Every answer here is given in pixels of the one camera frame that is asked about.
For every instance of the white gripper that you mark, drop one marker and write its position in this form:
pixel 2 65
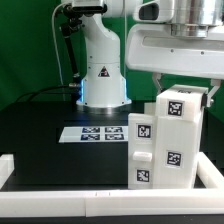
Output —
pixel 152 48

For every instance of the white cabinet body box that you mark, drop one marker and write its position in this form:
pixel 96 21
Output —
pixel 177 144

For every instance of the white cabinet top block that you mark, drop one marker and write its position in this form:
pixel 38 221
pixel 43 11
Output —
pixel 180 101

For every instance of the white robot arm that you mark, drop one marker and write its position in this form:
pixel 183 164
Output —
pixel 179 37

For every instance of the white sheet with markers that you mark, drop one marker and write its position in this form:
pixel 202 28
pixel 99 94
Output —
pixel 96 134

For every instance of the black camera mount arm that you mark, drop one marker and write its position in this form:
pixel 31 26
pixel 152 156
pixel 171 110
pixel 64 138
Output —
pixel 70 36

